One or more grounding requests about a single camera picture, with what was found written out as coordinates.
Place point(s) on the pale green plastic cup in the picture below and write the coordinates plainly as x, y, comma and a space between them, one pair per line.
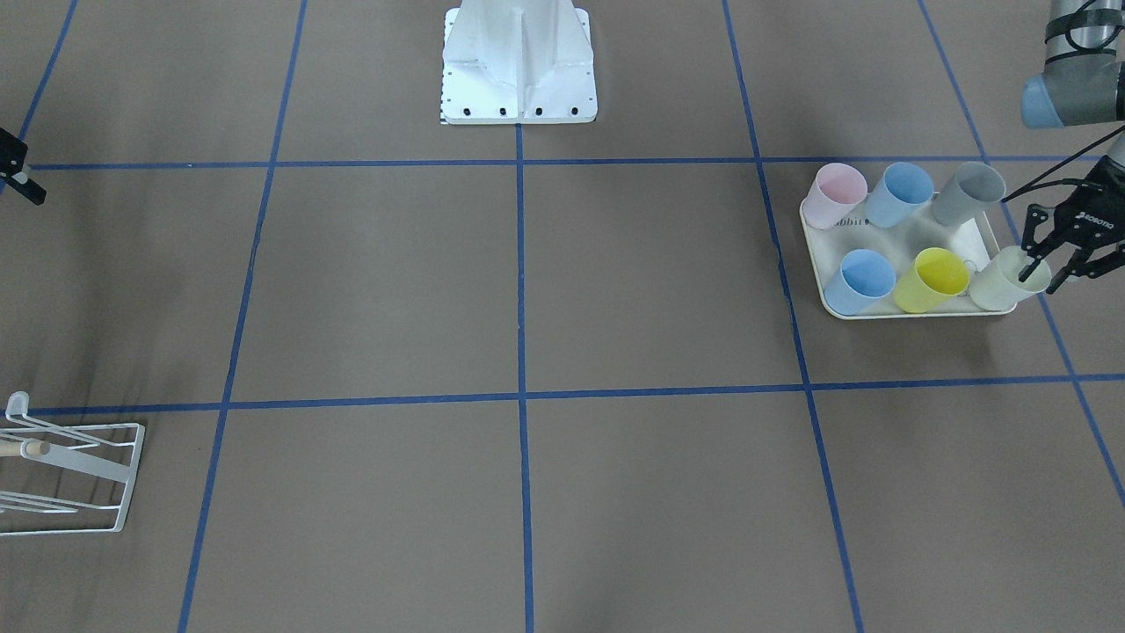
1010, 278

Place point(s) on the blue cup by pink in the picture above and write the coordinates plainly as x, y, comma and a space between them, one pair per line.
903, 189

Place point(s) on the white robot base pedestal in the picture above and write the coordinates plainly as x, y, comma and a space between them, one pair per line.
517, 62

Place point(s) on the pink plastic cup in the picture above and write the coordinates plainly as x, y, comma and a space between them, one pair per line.
834, 192

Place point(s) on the blue cup near rabbit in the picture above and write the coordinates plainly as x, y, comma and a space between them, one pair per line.
864, 277

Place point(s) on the grey plastic cup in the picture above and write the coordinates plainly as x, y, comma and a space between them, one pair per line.
974, 188

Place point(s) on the yellow plastic cup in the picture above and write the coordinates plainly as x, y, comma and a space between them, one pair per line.
936, 276

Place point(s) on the cream plastic tray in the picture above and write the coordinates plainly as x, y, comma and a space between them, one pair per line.
974, 242

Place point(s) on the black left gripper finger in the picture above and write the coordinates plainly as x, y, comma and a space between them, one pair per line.
1063, 218
1080, 265

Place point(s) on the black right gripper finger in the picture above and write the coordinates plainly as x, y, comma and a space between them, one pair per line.
13, 171

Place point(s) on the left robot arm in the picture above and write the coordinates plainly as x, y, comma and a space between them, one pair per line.
1081, 84

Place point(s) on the white wire cup rack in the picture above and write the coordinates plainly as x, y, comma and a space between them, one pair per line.
66, 480

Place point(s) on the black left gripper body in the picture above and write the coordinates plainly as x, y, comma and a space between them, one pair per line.
1092, 221

